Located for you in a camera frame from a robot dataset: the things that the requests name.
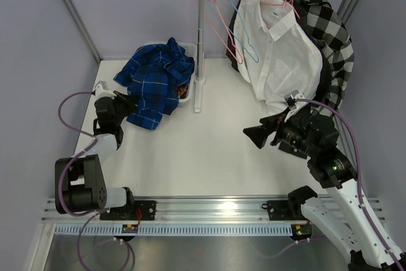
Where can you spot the blue wire hanger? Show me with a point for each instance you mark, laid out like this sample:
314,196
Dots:
239,46

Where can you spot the blue plaid shirt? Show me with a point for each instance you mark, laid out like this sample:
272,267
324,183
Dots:
149,111

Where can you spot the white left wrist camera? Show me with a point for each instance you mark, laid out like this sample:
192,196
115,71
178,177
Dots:
101,91

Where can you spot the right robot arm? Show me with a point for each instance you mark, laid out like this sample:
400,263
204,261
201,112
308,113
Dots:
360,236

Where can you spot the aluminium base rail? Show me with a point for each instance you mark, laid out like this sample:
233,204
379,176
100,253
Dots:
199,210

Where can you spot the red plaid shirt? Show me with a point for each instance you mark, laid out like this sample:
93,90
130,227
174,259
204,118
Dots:
182,91

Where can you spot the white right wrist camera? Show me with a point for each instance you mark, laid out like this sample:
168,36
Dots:
293,100

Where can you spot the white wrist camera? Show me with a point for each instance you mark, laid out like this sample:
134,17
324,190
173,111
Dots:
293,100
101,91

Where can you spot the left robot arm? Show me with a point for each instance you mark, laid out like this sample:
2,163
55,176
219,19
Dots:
80,186

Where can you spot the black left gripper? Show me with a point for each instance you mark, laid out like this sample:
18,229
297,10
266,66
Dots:
130,101

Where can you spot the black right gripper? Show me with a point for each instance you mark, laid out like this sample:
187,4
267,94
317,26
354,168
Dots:
259,133

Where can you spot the white slotted cable duct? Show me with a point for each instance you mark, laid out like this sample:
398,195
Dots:
177,230

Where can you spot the white plastic basket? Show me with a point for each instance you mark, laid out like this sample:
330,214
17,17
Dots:
170,64

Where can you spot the black white checked shirt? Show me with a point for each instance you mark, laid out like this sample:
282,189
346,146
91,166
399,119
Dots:
327,30

